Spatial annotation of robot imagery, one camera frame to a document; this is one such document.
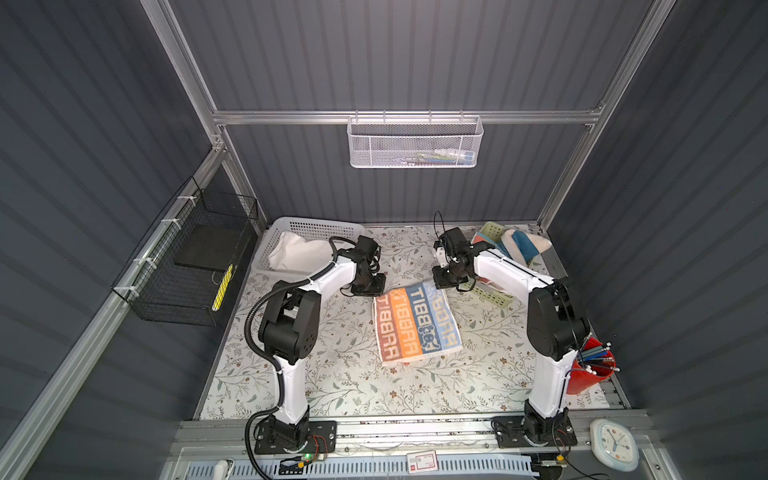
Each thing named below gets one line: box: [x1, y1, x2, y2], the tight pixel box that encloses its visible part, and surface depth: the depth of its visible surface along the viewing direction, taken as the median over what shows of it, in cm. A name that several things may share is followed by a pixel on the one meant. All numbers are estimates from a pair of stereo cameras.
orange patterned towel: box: [374, 281, 463, 367], surface depth 93 cm
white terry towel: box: [268, 231, 333, 273], surface depth 110 cm
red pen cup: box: [566, 335, 621, 395], surface depth 75 cm
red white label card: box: [406, 450, 439, 475], surface depth 71 cm
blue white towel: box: [499, 228, 552, 265], surface depth 104 cm
